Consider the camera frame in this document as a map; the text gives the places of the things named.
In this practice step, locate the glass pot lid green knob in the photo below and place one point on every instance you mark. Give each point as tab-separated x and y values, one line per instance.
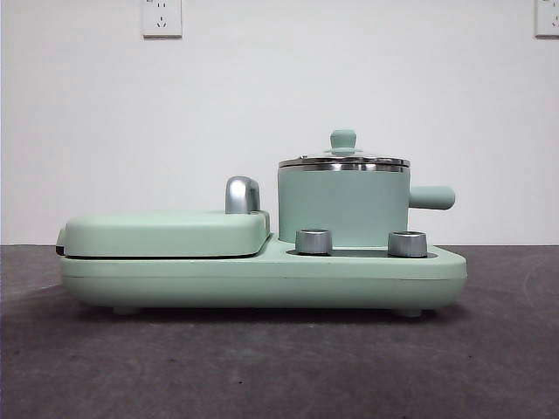
344	139

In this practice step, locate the silver control knob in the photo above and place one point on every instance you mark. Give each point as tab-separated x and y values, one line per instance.
407	244
313	242

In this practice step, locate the white wall socket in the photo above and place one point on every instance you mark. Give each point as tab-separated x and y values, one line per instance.
548	17
162	19

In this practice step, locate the mint green breakfast machine base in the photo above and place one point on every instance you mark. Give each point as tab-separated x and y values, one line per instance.
262	279

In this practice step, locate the mint green griddle cover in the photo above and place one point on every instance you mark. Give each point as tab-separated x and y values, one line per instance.
161	231

